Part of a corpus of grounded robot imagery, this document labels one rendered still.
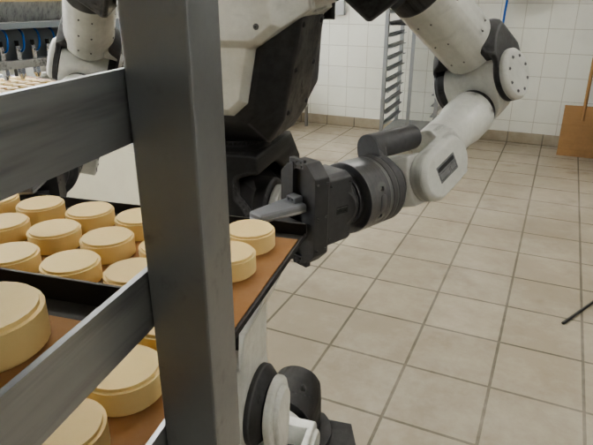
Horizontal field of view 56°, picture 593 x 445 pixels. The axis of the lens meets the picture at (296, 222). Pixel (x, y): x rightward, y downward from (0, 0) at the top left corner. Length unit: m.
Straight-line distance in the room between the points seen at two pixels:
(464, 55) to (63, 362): 0.76
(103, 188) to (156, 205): 1.76
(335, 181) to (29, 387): 0.46
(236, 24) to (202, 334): 0.54
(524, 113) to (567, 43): 0.66
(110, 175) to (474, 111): 1.36
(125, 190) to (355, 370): 1.03
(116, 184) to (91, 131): 1.73
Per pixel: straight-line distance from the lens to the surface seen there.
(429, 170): 0.72
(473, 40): 0.88
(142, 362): 0.37
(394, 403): 1.99
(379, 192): 0.66
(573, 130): 5.24
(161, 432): 0.31
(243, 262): 0.48
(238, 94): 0.77
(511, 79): 0.90
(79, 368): 0.23
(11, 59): 2.38
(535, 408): 2.10
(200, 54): 0.23
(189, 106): 0.22
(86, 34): 1.08
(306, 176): 0.60
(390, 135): 0.73
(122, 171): 1.90
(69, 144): 0.21
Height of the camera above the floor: 1.27
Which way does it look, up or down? 22 degrees down
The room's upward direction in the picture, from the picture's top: straight up
